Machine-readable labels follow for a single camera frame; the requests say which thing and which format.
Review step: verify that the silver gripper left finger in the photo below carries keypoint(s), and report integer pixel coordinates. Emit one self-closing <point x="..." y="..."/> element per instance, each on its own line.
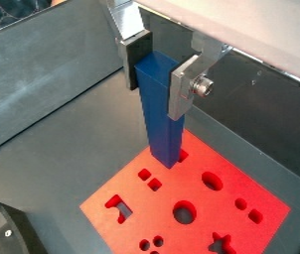
<point x="133" y="38"/>

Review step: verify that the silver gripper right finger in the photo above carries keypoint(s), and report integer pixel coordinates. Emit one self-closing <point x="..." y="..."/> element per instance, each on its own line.
<point x="190" y="79"/>

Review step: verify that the blue rectangular block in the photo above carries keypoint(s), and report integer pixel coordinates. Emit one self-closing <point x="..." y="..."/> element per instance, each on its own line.
<point x="164" y="131"/>

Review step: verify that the dark patterned cloth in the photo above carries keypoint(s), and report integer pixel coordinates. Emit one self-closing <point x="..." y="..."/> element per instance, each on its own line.
<point x="15" y="10"/>

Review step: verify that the red shape sorting board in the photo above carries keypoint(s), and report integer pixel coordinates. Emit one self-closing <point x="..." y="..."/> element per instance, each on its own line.
<point x="203" y="207"/>

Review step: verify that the black curved plastic part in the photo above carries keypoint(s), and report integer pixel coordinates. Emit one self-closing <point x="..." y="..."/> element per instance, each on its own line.
<point x="20" y="238"/>

